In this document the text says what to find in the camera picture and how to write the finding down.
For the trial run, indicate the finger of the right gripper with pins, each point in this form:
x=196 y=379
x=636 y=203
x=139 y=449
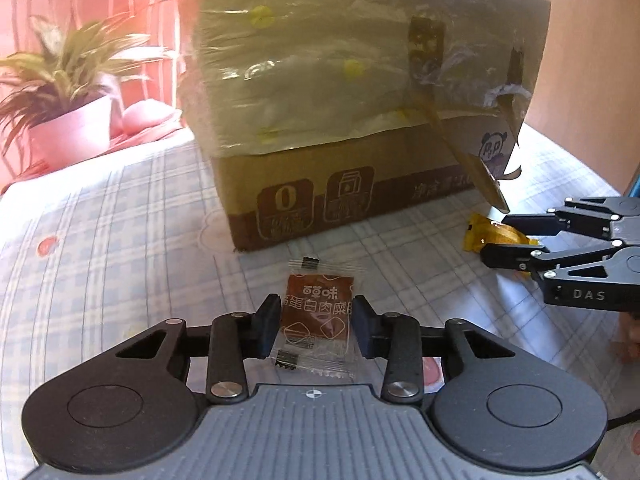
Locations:
x=535 y=224
x=517 y=257

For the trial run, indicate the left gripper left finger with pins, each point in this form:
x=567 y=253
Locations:
x=250 y=334

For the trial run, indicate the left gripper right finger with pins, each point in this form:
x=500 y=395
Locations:
x=375 y=332

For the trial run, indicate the yellow snack packet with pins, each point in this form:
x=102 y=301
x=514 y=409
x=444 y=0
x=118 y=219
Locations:
x=482 y=231

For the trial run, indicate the brown meat snack packet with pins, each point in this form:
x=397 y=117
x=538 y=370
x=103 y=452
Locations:
x=315 y=332

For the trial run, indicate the person right hand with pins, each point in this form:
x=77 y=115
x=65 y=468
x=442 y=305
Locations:
x=628 y=348

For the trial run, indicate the plaid blue bed sheet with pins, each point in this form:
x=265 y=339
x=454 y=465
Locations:
x=96 y=253

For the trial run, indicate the brown cardboard box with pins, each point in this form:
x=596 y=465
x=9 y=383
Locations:
x=320 y=113

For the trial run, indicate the printed room scene backdrop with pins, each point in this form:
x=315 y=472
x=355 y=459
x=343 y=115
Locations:
x=83 y=78

